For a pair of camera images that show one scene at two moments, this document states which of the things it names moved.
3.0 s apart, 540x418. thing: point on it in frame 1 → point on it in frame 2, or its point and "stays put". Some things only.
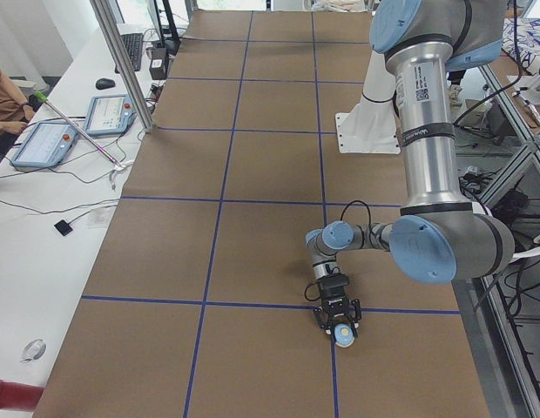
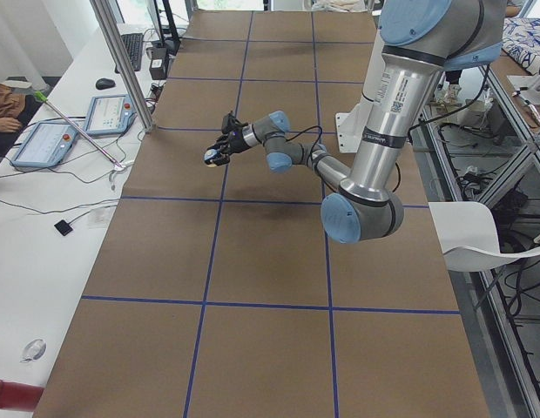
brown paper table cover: x=201 y=300 stays put
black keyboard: x=133 y=43 stays put
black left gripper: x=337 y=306 → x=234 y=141
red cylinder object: x=15 y=395 stays put
